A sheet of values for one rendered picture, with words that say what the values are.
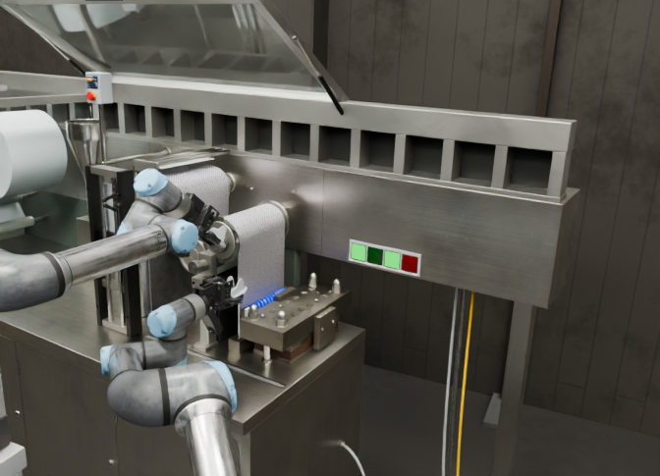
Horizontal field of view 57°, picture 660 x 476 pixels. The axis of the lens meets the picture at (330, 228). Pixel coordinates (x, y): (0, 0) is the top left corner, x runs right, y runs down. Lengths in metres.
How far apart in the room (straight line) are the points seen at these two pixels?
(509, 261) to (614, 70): 1.51
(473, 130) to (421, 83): 1.49
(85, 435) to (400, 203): 1.26
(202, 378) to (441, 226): 0.87
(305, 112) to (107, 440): 1.22
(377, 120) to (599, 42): 1.48
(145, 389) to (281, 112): 1.09
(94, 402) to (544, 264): 1.42
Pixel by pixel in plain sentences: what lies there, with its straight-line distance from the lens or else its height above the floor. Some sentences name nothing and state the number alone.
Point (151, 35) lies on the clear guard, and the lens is 2.09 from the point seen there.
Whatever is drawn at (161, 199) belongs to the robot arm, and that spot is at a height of 1.44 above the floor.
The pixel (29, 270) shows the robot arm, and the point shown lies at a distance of 1.28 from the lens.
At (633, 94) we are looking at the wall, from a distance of 3.12.
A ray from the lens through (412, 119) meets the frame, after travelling 1.84.
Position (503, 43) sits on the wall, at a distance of 3.15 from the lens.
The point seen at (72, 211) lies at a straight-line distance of 2.73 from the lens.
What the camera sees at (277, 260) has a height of 1.14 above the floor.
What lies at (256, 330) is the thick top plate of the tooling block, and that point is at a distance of 1.84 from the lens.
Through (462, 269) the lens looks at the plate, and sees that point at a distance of 1.86.
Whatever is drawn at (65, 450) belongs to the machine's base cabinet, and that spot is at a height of 0.47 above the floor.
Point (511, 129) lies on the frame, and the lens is 1.74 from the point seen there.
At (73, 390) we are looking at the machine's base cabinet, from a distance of 2.20.
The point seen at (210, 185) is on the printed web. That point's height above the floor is 1.36.
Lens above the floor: 1.82
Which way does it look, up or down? 17 degrees down
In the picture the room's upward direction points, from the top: 2 degrees clockwise
